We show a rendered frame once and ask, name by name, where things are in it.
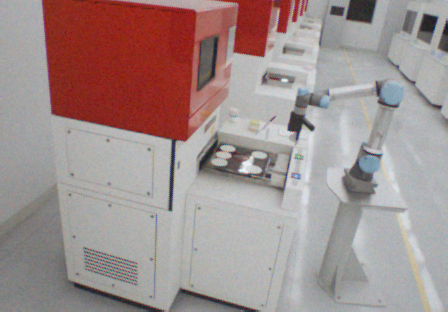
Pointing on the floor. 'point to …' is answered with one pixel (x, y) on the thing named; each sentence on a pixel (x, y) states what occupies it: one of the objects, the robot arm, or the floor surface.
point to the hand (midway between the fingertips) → (296, 144)
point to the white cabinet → (234, 254)
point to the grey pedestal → (347, 264)
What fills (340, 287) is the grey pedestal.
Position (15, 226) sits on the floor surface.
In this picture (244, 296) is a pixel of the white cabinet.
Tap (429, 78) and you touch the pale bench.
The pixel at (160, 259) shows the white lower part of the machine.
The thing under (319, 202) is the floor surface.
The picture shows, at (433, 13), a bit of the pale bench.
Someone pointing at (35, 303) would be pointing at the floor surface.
